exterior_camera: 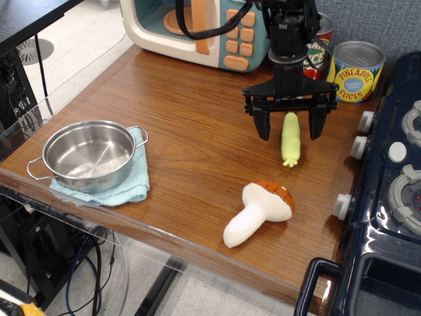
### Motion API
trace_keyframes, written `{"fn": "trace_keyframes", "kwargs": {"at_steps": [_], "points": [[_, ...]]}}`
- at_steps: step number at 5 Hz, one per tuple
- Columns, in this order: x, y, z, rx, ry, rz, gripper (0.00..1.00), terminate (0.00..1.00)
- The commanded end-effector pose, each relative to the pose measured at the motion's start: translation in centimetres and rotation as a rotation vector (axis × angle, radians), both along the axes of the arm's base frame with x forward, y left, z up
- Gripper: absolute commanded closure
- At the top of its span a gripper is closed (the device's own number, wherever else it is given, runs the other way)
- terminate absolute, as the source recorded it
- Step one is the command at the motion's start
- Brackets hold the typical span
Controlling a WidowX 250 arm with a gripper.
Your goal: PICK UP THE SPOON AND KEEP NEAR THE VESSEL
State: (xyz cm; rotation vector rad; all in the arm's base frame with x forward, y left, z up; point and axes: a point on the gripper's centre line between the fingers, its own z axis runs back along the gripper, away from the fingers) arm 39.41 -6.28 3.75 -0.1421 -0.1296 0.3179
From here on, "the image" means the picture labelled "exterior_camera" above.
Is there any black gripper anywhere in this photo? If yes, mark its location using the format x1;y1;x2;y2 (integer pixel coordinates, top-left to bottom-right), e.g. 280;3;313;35
242;52;338;141

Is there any spoon with green handle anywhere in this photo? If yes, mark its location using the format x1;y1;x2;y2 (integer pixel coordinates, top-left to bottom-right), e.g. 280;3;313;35
281;113;301;168

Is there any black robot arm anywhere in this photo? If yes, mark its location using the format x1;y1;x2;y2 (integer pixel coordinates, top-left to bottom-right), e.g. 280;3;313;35
243;1;339;140

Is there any plush white brown mushroom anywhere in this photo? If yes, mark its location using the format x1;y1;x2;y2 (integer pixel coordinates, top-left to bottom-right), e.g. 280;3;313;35
223;180;295;248

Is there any tomato sauce can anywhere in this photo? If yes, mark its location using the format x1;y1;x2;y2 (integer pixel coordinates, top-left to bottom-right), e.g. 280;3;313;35
303;13;335;80

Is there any white stove knob middle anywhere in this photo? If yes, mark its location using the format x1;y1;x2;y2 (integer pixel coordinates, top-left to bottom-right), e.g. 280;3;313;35
351;136;368;160

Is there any white stove knob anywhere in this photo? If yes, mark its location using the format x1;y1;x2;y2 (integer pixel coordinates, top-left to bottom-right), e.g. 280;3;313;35
332;194;352;221
351;136;368;160
358;111;375;134

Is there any white stove knob upper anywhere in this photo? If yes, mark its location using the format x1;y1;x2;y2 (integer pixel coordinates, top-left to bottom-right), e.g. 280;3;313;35
358;111;375;134

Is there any pineapple slices can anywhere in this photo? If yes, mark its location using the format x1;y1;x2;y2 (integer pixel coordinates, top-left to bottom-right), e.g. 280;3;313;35
327;41;386;103

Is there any white stove knob lower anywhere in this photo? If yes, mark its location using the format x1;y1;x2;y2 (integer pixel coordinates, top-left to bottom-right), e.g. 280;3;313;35
332;194;352;221

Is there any toy microwave teal cream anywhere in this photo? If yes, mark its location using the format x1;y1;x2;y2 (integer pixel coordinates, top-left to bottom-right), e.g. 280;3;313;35
120;1;270;72

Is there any light blue cloth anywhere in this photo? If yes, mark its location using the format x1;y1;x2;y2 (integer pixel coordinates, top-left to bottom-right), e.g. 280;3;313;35
50;146;150;207

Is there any dark blue toy stove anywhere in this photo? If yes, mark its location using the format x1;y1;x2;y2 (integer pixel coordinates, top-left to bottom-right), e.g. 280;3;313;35
295;52;420;315

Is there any stainless steel pot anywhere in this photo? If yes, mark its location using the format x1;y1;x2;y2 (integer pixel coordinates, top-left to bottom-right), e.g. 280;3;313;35
26;120;149;194

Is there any black desk left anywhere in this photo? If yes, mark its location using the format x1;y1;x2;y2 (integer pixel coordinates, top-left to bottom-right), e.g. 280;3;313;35
1;0;82;56

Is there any black braided cable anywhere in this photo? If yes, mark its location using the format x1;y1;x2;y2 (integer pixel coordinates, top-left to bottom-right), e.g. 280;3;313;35
174;0;254;40

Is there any blue floor cable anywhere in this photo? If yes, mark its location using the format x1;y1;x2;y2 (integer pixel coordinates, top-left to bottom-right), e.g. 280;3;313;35
65;230;116;316

